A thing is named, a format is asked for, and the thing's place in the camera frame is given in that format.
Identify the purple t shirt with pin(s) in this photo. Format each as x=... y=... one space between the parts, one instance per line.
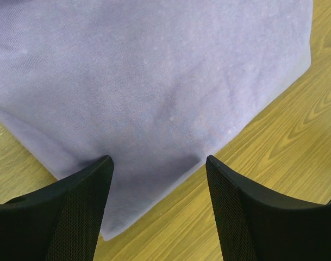
x=156 y=85

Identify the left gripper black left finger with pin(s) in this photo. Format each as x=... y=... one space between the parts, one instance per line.
x=61 y=221

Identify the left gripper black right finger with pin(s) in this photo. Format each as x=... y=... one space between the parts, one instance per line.
x=257 y=223

